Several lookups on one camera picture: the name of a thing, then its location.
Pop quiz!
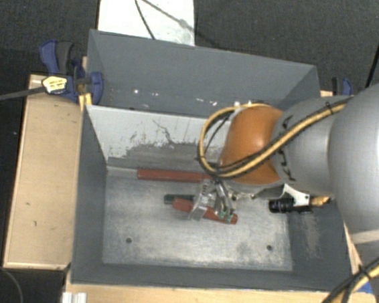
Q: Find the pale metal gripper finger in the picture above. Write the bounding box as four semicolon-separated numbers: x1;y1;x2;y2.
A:
194;189;211;207
187;203;210;223

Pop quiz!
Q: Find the red-brown block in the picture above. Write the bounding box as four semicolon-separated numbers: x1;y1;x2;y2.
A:
169;197;240;227
135;165;216;188

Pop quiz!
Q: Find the dark green flat block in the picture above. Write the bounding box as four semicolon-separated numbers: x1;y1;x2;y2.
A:
163;192;196;209

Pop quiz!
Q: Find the grey metal bin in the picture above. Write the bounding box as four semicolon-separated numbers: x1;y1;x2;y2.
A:
62;28;378;303

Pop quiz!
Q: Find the pale wood flat board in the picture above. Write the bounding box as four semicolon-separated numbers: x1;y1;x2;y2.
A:
1;72;91;276

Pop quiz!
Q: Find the black cylinder on white bracket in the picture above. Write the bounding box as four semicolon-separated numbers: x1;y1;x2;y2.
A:
268;183;333;219

